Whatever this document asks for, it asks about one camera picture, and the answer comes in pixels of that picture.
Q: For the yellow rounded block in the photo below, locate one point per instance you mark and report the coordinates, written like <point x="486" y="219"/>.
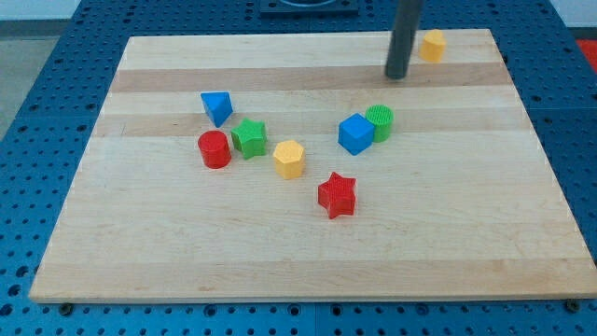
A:
<point x="433" y="46"/>

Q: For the red star block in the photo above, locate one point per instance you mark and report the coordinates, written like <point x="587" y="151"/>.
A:
<point x="337" y="195"/>

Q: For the blue triangular prism block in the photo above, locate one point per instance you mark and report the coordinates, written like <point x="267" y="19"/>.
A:
<point x="217" y="105"/>

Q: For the yellow hexagon block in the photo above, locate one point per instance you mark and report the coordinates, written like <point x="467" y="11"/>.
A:
<point x="289" y="159"/>

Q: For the red cylinder block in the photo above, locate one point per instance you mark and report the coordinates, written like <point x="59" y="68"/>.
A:
<point x="214" y="149"/>

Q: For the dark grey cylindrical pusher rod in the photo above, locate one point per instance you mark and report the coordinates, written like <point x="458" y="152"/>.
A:
<point x="407" y="19"/>

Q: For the green cylinder block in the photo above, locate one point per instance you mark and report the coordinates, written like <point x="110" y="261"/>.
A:
<point x="382" y="118"/>

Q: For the blue cube block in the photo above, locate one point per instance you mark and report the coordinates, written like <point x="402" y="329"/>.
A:
<point x="356" y="134"/>

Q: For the wooden board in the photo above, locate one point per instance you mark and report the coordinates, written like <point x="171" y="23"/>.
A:
<point x="458" y="204"/>

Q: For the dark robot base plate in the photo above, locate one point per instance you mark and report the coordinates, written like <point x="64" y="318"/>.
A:
<point x="276" y="8"/>

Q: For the green star block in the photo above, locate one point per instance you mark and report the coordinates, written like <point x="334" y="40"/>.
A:
<point x="250" y="138"/>

